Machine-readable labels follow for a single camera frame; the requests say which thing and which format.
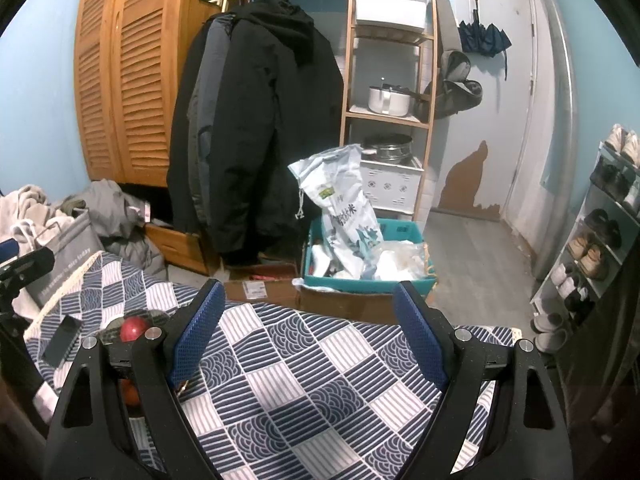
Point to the labelled cardboard box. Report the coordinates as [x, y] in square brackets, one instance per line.
[260, 290]

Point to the grey metal pipe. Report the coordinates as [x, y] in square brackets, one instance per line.
[560, 110]

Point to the plain cardboard box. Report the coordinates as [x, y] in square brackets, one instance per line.
[350, 305]

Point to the grey clothing pile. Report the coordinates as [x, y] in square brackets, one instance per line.
[115, 215]

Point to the grey paper bag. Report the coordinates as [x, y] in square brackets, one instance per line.
[65, 260]

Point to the small grey hanging bag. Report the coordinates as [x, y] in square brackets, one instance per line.
[456, 65]

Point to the large grey hanging bag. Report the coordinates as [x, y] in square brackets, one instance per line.
[457, 97]

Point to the wooden drawer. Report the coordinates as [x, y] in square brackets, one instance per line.
[175, 247]

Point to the large black hooded jacket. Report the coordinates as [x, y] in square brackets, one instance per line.
[280, 135]

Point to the grey jacket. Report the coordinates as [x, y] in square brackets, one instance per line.
[207, 110]

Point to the black phone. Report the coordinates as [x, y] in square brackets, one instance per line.
[61, 341]

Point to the teal plastic basket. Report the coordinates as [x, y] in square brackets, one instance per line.
[370, 286]

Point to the white perforated drawer box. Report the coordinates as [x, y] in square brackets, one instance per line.
[392, 187]

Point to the white rice bag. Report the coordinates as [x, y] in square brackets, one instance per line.
[340, 200]

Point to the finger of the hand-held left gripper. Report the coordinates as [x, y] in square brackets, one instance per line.
[7, 250]
[30, 265]

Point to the steel steamer pot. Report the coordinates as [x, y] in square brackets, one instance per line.
[387, 149]

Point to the white cooking pot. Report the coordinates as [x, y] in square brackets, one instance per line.
[387, 101]

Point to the metal shoe rack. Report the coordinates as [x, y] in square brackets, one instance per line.
[600, 195]

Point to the dark blue umbrella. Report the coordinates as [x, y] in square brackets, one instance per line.
[482, 37]

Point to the shoe rack with shoes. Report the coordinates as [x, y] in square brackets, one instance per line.
[587, 255]

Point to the clear plastic bag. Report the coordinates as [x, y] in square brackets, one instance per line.
[402, 260]

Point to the navy white patterned tablecloth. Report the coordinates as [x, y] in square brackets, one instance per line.
[310, 360]

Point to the white storage box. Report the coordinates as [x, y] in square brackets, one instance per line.
[390, 10]

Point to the orange tangerine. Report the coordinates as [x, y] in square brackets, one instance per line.
[131, 393]

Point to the wooden shelf rack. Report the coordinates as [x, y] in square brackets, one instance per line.
[346, 85]

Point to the wooden louvered wardrobe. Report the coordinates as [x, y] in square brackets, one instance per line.
[150, 85]

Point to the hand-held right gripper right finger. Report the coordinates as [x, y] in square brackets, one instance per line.
[420, 335]

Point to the large red apple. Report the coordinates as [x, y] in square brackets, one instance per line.
[134, 330]

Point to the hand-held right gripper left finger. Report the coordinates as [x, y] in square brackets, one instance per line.
[195, 335]

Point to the white door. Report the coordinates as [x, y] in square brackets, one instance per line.
[500, 110]

